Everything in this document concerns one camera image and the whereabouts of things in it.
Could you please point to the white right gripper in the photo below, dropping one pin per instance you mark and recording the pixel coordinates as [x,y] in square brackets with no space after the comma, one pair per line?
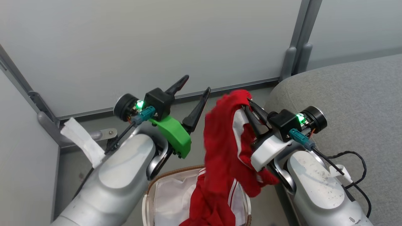
[267,152]

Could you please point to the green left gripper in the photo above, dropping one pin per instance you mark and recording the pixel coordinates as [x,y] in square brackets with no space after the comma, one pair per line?
[174,135]

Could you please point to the red garment with white stripes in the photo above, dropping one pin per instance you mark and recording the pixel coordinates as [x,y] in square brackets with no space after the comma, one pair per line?
[220,141]

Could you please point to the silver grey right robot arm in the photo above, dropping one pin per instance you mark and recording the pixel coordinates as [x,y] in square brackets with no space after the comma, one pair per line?
[314,188]

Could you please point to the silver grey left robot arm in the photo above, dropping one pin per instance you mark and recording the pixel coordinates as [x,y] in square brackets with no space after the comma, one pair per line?
[119,175]

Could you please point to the white basket with brown rim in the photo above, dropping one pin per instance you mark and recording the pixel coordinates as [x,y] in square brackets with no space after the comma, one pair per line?
[145,207]

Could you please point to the black round right wrist motor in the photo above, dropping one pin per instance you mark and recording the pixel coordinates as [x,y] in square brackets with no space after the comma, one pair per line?
[314,117]

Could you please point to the black round wrist motor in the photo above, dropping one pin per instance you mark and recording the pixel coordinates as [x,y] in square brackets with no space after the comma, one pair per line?
[314,117]
[124,107]

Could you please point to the black round left wrist motor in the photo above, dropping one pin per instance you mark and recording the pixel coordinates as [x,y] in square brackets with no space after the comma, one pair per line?
[124,107]

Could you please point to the grey fabric sofa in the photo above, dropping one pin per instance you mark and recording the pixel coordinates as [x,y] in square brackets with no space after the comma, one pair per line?
[361,110]

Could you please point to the white tape strip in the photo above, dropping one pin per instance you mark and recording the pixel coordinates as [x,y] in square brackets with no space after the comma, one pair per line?
[83,141]

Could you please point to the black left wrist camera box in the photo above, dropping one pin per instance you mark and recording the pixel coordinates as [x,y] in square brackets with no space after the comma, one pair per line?
[158,102]

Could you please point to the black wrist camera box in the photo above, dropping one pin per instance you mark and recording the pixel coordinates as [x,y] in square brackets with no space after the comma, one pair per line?
[158,102]
[284,124]

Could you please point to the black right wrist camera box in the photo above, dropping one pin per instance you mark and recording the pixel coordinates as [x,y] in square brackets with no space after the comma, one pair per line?
[284,124]

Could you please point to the grey metal partition rail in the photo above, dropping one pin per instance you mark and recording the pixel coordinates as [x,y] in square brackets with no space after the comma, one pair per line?
[157,103]

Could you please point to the silver metal foot bracket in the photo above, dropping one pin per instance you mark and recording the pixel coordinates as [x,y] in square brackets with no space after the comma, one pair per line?
[105,133]

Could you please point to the grey metal partition post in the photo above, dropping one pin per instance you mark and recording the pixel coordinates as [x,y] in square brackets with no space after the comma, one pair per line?
[301,25]

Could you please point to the grey metal side frame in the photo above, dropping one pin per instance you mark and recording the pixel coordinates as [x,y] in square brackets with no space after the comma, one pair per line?
[19,78]

